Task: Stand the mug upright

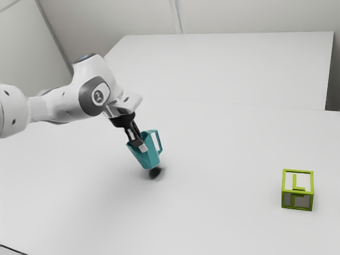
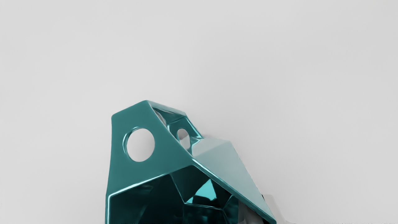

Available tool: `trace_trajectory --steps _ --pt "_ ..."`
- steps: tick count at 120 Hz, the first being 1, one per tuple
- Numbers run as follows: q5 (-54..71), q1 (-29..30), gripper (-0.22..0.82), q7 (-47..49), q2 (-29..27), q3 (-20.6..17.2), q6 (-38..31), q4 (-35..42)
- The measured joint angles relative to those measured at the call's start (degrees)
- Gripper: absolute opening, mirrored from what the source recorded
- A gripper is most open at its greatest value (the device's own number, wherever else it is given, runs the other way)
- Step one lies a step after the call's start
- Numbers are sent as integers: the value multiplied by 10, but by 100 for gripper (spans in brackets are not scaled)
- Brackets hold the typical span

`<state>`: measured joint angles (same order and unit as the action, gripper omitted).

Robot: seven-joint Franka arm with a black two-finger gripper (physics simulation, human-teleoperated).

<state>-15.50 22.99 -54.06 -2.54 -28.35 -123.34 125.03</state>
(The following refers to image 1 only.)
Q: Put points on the teal faceted mug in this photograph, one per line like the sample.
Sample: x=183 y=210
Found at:
x=149 y=152

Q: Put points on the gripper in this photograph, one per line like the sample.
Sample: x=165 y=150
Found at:
x=122 y=121

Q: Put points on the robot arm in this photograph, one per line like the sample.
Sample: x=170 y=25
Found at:
x=66 y=103

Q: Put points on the green letter block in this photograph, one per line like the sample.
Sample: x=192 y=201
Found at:
x=297 y=190

